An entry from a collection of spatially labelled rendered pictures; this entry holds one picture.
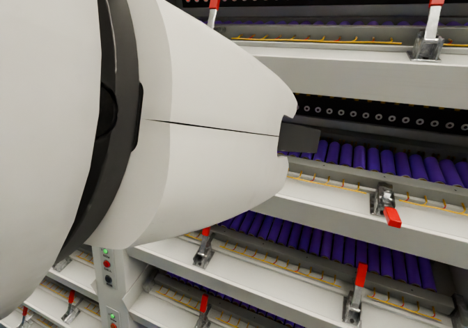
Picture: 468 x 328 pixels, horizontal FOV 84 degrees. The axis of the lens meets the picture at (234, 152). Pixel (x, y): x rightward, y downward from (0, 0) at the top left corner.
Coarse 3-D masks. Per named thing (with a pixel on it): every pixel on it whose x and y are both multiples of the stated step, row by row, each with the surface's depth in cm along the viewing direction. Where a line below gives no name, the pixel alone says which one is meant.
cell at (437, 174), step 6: (426, 162) 40; (432, 162) 39; (426, 168) 40; (432, 168) 38; (438, 168) 38; (432, 174) 38; (438, 174) 37; (432, 180) 37; (438, 180) 36; (444, 180) 36
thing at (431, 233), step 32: (352, 128) 48; (384, 128) 45; (288, 192) 38; (320, 192) 38; (352, 192) 38; (320, 224) 37; (352, 224) 35; (384, 224) 33; (416, 224) 32; (448, 224) 32; (448, 256) 32
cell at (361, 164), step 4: (356, 148) 44; (360, 148) 44; (364, 148) 44; (356, 152) 43; (360, 152) 43; (364, 152) 43; (356, 156) 42; (360, 156) 42; (364, 156) 42; (356, 160) 41; (360, 160) 41; (364, 160) 41; (356, 164) 40; (360, 164) 40; (364, 164) 40; (364, 168) 39
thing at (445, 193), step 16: (288, 160) 41; (304, 160) 41; (288, 176) 40; (320, 176) 40; (336, 176) 39; (352, 176) 38; (368, 176) 37; (384, 176) 37; (400, 176) 36; (400, 192) 36; (416, 192) 35; (432, 192) 34; (448, 192) 33; (464, 192) 33; (464, 208) 33
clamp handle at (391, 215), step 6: (384, 192) 33; (390, 192) 33; (384, 198) 33; (384, 204) 32; (390, 204) 32; (384, 210) 30; (390, 210) 29; (396, 210) 30; (390, 216) 28; (396, 216) 28; (390, 222) 27; (396, 222) 27; (402, 222) 27
